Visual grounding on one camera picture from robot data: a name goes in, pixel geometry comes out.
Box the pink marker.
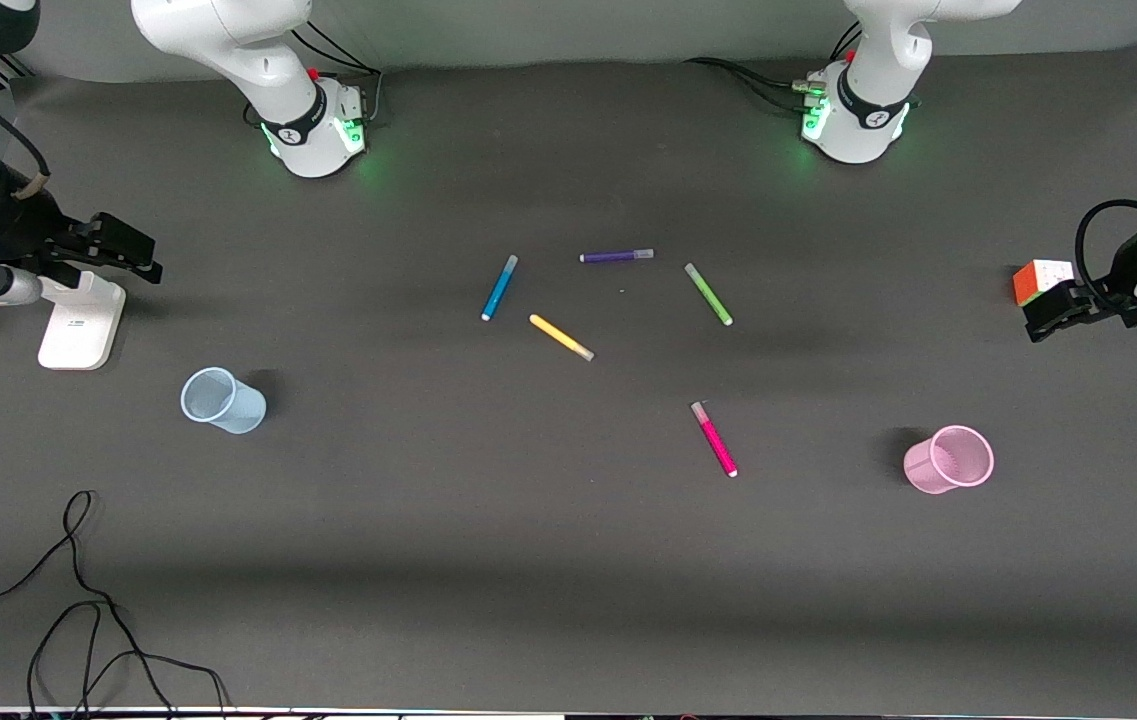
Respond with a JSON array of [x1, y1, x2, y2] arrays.
[[690, 401, 740, 479]]

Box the blue marker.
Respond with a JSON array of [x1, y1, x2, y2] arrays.
[[481, 254, 520, 323]]

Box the multicoloured puzzle cube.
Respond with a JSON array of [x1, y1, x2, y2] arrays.
[[1012, 259, 1076, 308]]

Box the translucent pink cup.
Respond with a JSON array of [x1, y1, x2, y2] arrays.
[[903, 425, 996, 496]]

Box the translucent blue cup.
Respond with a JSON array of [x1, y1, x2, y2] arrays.
[[180, 367, 268, 436]]

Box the green marker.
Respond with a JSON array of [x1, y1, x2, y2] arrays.
[[683, 262, 735, 328]]

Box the yellow marker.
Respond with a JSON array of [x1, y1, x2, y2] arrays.
[[528, 313, 596, 363]]

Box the thin black loose cable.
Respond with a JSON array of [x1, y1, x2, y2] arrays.
[[0, 489, 231, 720]]

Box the black right arm base cables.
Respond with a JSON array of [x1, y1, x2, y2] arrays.
[[243, 20, 386, 129]]

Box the black arm base cables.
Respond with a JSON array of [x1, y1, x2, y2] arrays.
[[683, 20, 864, 113], [243, 20, 386, 129]]

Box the black left arm base cables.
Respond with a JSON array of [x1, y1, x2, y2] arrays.
[[683, 20, 864, 113]]

